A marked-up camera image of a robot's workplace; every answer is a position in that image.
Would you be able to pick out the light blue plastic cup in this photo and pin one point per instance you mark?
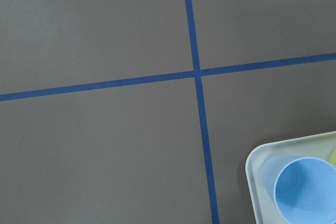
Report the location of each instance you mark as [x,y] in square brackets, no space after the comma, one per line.
[301,188]

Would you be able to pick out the pale cream plastic cup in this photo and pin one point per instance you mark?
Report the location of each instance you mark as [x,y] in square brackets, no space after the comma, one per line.
[332,159]

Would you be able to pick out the pale green plastic tray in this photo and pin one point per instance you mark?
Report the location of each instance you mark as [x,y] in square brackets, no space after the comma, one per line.
[319,146]

